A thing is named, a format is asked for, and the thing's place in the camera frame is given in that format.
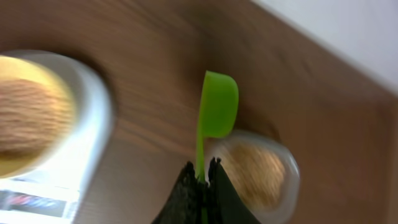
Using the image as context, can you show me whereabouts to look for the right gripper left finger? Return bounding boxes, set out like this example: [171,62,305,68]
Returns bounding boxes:
[152,161,205,224]

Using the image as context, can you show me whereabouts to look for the white digital kitchen scale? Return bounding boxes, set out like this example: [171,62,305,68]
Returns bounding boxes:
[1,50,114,224]

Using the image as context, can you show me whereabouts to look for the soybeans in yellow bowl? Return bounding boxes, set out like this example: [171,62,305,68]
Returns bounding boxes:
[1,79,75,156]

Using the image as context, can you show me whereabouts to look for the yellow plastic bowl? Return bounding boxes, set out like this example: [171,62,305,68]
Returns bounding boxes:
[1,56,76,178]

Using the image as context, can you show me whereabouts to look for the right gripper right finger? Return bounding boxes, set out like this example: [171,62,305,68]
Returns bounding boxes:
[206,157,261,224]

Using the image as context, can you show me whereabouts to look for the pile of soybeans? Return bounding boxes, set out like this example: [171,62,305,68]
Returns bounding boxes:
[218,143,285,210]

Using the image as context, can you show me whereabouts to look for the green plastic measuring scoop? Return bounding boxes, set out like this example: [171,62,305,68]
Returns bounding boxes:
[196,71,239,183]

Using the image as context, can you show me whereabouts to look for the clear plastic bean container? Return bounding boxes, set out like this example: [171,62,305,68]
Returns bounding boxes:
[206,131,300,224]

